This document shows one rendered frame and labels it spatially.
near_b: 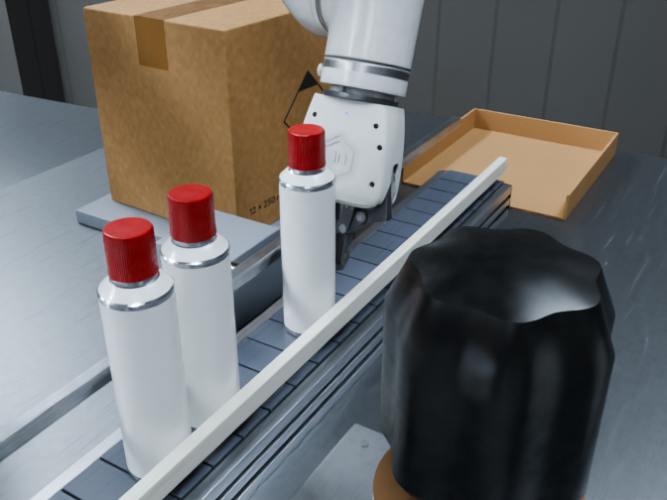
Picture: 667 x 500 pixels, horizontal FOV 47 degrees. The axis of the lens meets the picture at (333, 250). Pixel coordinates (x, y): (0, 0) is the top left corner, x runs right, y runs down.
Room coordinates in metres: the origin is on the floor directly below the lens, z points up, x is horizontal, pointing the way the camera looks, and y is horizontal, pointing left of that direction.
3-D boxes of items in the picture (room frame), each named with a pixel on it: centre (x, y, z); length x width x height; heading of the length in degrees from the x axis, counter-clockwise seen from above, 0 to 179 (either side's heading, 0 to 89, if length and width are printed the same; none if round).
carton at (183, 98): (1.05, 0.14, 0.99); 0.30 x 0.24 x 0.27; 146
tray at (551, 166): (1.16, -0.29, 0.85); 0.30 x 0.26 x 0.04; 149
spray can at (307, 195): (0.63, 0.02, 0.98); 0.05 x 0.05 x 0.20
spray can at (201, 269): (0.50, 0.10, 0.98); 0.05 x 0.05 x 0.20
